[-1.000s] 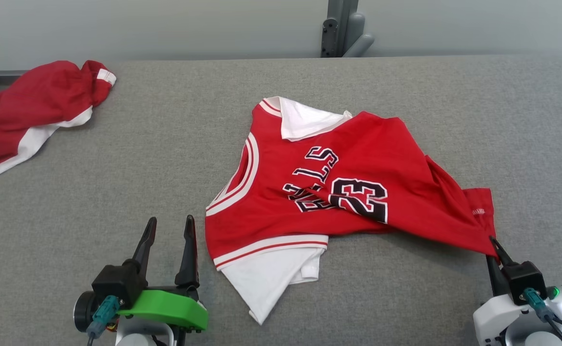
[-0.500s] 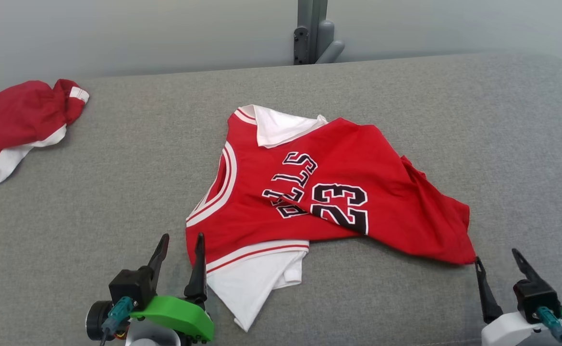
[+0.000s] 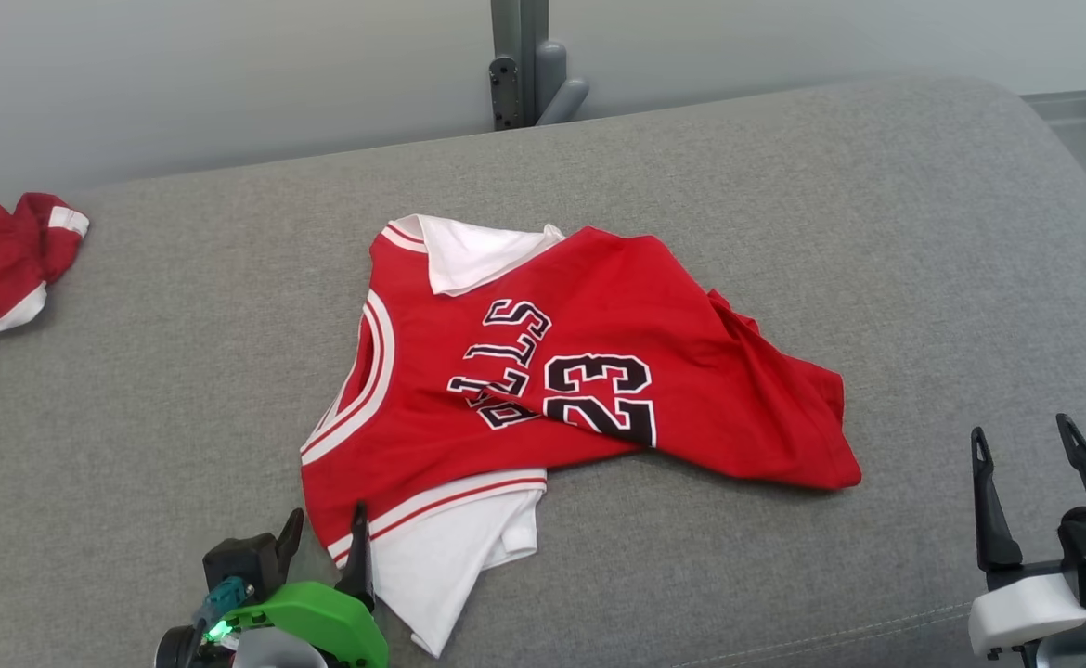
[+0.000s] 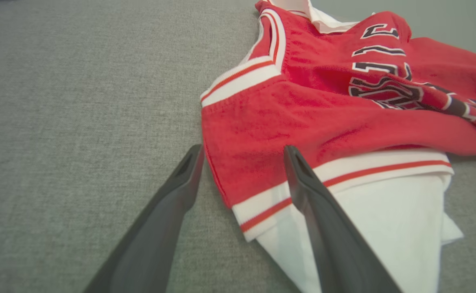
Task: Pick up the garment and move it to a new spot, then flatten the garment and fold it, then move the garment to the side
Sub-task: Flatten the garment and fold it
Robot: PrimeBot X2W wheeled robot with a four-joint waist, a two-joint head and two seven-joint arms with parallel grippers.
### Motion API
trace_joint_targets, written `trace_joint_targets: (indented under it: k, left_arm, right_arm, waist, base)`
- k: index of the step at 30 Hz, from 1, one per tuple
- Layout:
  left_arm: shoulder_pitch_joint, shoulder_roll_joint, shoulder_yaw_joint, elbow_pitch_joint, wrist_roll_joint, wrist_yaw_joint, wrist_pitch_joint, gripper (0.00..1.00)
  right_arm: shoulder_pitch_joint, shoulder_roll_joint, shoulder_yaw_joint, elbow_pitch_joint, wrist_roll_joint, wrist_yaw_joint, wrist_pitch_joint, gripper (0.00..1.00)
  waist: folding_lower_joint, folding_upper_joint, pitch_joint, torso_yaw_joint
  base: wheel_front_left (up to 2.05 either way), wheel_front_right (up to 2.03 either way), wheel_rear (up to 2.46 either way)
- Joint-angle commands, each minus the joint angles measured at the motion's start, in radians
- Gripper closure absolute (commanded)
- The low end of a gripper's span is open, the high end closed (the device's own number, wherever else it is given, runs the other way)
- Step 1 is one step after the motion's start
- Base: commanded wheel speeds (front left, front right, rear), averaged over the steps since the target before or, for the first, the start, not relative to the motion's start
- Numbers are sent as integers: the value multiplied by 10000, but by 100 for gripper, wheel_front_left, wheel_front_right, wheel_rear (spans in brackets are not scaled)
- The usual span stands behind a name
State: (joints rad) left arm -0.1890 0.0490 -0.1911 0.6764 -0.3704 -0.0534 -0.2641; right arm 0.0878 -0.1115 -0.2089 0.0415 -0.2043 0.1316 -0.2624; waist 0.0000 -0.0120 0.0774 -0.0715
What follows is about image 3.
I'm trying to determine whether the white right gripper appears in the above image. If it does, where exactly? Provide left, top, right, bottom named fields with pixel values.
left=968, top=414, right=1086, bottom=660

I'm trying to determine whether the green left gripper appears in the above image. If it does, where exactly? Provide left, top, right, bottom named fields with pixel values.
left=223, top=501, right=389, bottom=668

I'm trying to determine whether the red basketball jersey number 23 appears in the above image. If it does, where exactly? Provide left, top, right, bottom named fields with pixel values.
left=300, top=214, right=862, bottom=658

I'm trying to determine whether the black left cable teal plug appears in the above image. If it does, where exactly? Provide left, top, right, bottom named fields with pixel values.
left=192, top=575, right=256, bottom=650

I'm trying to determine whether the grey metal partition post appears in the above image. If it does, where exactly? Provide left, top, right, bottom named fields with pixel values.
left=490, top=0, right=590, bottom=131

